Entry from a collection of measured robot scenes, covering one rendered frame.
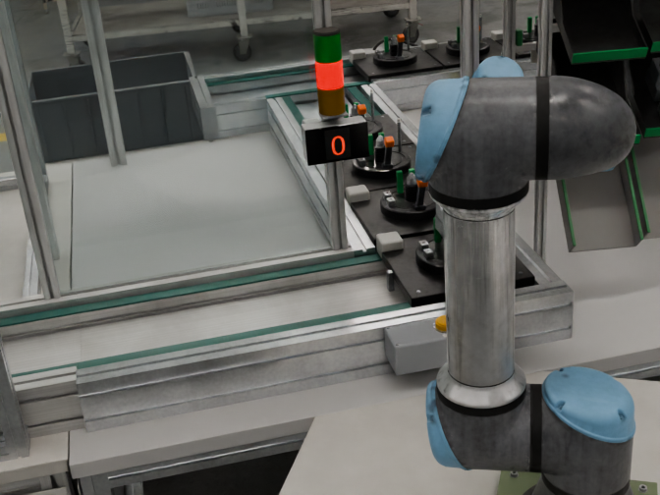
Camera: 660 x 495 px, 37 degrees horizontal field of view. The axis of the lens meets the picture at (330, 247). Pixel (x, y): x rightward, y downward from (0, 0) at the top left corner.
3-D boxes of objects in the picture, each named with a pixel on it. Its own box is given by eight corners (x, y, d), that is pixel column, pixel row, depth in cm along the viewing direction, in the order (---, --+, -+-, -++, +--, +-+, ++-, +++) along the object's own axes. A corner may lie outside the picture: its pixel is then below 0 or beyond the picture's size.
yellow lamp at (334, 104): (348, 113, 182) (347, 88, 180) (322, 117, 181) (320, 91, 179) (342, 105, 186) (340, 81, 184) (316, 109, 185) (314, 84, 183)
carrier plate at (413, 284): (534, 285, 182) (535, 275, 181) (412, 307, 178) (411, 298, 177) (487, 232, 203) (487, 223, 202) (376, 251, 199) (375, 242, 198)
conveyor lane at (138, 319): (533, 326, 186) (534, 280, 182) (86, 412, 172) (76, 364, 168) (479, 260, 211) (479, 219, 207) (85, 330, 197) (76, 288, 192)
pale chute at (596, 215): (636, 247, 185) (643, 239, 181) (568, 252, 185) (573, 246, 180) (610, 112, 194) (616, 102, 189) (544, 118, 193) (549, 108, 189)
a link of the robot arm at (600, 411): (636, 501, 125) (643, 415, 119) (529, 495, 128) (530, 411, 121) (628, 441, 135) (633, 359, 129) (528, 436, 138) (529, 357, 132)
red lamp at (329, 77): (347, 87, 180) (345, 62, 177) (320, 91, 179) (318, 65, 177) (340, 80, 184) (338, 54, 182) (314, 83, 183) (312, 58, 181)
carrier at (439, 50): (517, 61, 308) (518, 22, 302) (444, 72, 304) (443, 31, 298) (488, 42, 329) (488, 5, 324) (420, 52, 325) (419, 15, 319)
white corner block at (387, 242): (404, 257, 196) (403, 239, 194) (382, 261, 195) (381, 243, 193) (397, 247, 200) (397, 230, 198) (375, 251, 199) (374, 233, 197)
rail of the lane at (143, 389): (572, 338, 182) (574, 287, 177) (86, 432, 167) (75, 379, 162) (559, 323, 187) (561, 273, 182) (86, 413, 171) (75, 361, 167)
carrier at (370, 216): (484, 229, 204) (484, 174, 199) (374, 248, 200) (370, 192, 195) (447, 187, 226) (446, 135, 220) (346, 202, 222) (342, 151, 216)
